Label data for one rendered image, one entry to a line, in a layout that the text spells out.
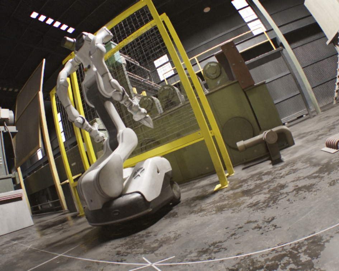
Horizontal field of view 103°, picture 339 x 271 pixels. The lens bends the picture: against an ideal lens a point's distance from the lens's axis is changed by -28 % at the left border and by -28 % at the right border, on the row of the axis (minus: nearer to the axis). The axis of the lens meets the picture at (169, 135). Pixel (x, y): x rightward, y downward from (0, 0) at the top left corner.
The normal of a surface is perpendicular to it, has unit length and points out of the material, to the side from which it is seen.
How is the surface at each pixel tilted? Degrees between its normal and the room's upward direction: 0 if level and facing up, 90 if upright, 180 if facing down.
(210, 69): 90
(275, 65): 90
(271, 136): 90
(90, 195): 90
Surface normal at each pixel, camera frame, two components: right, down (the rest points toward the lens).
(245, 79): -0.41, 0.02
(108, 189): 0.81, -0.33
